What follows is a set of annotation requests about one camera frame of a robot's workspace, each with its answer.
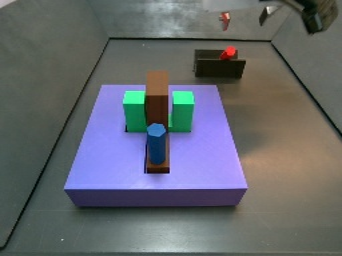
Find green U-shaped block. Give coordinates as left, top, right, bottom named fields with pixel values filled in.
left=123, top=91, right=195, bottom=132

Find brown L-shaped block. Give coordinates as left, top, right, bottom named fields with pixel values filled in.
left=146, top=71, right=170, bottom=174

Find red peg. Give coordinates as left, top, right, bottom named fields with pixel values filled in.
left=219, top=46, right=237, bottom=60

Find blue hexagonal peg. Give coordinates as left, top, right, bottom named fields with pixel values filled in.
left=147, top=123, right=167, bottom=165

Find purple base board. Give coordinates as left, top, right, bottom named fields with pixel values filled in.
left=64, top=85, right=247, bottom=207

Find black angle bracket holder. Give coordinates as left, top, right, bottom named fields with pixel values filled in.
left=194, top=49, right=246, bottom=79

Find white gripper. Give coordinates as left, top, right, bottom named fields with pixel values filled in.
left=202, top=0, right=283, bottom=31

